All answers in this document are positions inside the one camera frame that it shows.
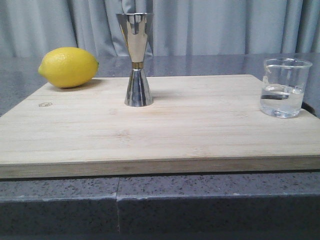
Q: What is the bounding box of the yellow lemon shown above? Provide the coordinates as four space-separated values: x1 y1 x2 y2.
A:
38 47 99 88

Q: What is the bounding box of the stainless steel double jigger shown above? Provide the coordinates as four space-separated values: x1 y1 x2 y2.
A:
116 13 153 107

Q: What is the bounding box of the grey pleated curtain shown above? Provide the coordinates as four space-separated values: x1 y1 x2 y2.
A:
0 0 320 57

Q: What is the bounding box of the clear glass beaker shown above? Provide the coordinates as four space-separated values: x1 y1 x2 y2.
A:
260 57 313 118

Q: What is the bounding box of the light wooden cutting board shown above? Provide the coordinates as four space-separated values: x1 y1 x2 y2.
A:
0 75 320 179

